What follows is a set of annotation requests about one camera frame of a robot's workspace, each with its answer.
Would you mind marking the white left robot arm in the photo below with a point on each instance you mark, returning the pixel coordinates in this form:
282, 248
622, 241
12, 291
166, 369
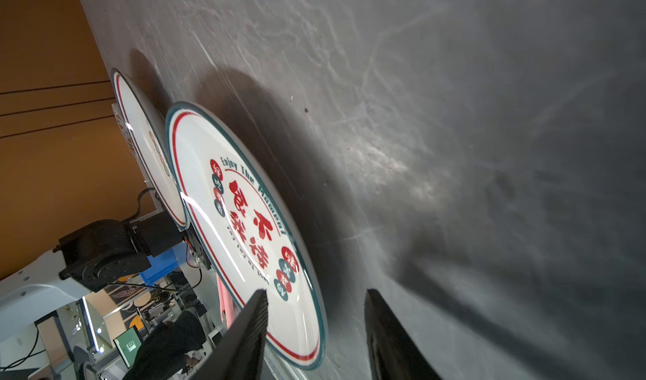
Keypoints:
85, 261

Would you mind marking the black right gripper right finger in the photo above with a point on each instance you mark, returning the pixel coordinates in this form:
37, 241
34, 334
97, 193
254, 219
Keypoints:
391, 352

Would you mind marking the white plate red characters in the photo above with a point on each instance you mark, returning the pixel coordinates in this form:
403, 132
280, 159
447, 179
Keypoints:
247, 230
146, 127

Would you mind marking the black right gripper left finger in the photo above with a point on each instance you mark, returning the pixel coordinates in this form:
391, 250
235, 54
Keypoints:
240, 353

